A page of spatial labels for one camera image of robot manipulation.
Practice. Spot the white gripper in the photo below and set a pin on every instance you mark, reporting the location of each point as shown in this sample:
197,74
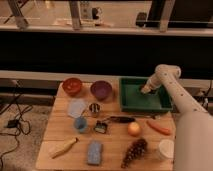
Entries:
152,84

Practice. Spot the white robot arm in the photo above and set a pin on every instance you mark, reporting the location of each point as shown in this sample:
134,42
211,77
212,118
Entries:
193,148

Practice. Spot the green plastic tray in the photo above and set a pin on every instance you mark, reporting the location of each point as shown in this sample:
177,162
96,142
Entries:
133,100

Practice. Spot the orange carrot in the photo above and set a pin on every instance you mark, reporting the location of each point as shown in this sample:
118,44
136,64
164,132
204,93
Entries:
158,128

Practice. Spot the orange round fruit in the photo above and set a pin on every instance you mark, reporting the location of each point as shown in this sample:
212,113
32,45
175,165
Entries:
134,129

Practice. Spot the purple bowl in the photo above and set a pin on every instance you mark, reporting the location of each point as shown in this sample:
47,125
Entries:
101,90

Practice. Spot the white round container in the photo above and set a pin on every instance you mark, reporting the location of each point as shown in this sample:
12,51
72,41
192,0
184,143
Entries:
165,149

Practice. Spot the small metal cup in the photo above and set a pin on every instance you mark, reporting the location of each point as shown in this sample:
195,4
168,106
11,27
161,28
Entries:
94,109

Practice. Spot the brown pine cone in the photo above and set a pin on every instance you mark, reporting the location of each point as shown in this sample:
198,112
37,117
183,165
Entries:
137,149

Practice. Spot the black binder clip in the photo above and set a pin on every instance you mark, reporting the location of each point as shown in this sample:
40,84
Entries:
101,127

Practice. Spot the light blue cloth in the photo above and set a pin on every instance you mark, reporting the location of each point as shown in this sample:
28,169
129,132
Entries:
76,107

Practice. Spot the red bowl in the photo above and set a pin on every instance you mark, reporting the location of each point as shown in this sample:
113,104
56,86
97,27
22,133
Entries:
72,86

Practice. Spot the blue cup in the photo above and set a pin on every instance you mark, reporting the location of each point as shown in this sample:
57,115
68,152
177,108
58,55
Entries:
80,124

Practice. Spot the wooden board table top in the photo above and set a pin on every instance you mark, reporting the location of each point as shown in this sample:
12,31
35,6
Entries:
115,142

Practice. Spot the blue sponge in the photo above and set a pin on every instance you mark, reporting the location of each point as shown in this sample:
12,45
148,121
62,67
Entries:
94,153

